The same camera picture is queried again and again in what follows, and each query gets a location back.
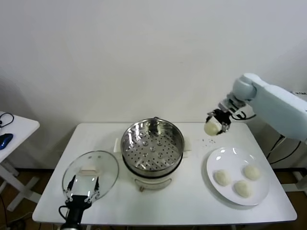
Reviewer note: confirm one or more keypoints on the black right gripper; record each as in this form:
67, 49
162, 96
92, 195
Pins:
223, 116

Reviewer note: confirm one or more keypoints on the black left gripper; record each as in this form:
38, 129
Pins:
76, 202

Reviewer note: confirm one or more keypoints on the white steamed baozi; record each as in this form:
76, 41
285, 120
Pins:
251, 172
243, 188
222, 177
212, 128

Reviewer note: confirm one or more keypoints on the round glass pot lid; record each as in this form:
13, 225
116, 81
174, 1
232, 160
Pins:
89, 171

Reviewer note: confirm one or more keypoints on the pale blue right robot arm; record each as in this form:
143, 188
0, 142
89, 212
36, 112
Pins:
275, 105

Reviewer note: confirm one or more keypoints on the stainless steel steamer basket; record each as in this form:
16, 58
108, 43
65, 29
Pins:
129, 141

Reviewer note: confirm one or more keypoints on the white round plate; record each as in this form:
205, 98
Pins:
230, 158

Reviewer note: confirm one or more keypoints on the white electric cooker base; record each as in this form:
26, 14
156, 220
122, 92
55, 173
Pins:
153, 183

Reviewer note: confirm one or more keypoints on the white side table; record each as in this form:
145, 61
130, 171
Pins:
24, 124

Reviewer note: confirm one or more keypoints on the white shelf with label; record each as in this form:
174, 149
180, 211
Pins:
304, 96

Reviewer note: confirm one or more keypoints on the blue computer mouse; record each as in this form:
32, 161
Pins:
6, 140

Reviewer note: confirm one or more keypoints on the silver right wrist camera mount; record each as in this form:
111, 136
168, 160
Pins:
233, 105

